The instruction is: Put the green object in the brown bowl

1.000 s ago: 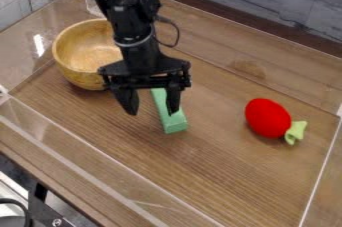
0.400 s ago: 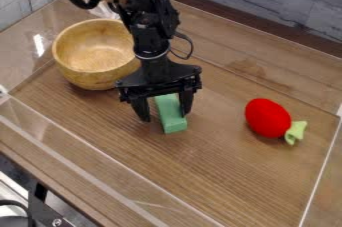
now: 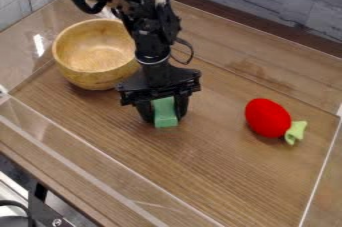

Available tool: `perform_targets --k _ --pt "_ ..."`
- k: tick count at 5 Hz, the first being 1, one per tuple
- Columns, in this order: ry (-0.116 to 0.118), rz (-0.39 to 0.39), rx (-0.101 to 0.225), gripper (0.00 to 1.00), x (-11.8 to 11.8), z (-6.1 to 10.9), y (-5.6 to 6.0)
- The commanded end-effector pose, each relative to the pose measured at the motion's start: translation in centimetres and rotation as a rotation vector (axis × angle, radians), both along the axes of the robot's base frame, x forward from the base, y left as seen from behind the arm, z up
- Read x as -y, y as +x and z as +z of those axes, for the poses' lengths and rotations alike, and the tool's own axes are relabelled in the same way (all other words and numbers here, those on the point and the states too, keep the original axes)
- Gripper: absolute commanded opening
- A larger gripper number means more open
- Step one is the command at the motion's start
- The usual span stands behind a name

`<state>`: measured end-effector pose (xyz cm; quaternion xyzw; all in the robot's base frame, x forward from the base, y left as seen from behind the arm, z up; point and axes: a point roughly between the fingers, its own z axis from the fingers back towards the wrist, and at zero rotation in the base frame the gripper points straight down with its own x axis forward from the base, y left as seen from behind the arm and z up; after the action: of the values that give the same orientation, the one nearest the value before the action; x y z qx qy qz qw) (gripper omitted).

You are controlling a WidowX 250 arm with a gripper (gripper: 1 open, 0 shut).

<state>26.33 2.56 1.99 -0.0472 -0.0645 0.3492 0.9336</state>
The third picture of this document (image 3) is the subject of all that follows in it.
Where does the black table leg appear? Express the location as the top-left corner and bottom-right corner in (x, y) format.
(28, 182), (48, 215)

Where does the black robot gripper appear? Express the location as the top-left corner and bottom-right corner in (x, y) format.
(116, 57), (202, 123)

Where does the red plush strawberry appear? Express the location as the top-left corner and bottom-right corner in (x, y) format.
(244, 98), (308, 145)

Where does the black cable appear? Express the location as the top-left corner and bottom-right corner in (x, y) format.
(168, 36), (195, 66)

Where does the clear acrylic tray wall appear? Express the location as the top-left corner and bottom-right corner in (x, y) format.
(0, 91), (223, 227)

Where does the green rectangular block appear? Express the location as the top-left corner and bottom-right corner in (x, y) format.
(152, 97), (179, 128)

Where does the brown wooden bowl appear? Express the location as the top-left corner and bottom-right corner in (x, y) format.
(52, 18), (139, 90)

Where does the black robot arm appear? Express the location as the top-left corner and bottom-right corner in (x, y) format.
(71, 0), (202, 125)

